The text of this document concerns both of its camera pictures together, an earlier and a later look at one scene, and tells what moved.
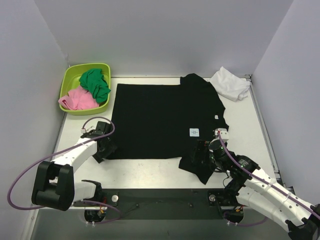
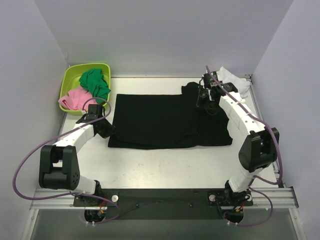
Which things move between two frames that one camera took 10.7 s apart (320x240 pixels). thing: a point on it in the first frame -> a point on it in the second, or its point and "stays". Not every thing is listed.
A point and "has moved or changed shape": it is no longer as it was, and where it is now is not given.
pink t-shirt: [78, 98] stays
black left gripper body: [105, 148] -> [106, 129]
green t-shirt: [93, 80] stays
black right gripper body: [197, 153] -> [203, 97]
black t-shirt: [153, 121] has moved or changed shape
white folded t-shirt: [229, 86] stays
